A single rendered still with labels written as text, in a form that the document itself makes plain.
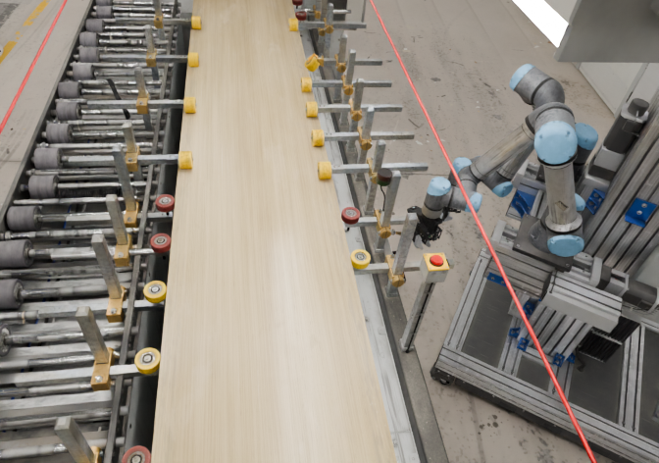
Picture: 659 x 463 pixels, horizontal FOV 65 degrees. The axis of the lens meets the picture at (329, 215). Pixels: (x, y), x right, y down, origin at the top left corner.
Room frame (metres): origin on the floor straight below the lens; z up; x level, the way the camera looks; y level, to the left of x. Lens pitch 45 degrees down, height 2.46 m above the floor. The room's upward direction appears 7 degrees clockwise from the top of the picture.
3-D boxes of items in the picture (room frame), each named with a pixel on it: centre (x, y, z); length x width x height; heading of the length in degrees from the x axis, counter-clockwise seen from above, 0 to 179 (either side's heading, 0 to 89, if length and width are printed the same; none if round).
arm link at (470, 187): (1.42, -0.48, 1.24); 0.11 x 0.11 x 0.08; 79
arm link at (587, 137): (1.93, -1.05, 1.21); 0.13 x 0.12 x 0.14; 34
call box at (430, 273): (1.12, -0.36, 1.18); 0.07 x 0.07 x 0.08; 13
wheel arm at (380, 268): (1.42, -0.34, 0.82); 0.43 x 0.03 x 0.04; 103
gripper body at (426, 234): (1.42, -0.38, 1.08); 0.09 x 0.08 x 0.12; 33
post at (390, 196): (1.61, -0.24, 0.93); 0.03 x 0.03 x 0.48; 13
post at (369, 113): (2.10, -0.13, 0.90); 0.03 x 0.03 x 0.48; 13
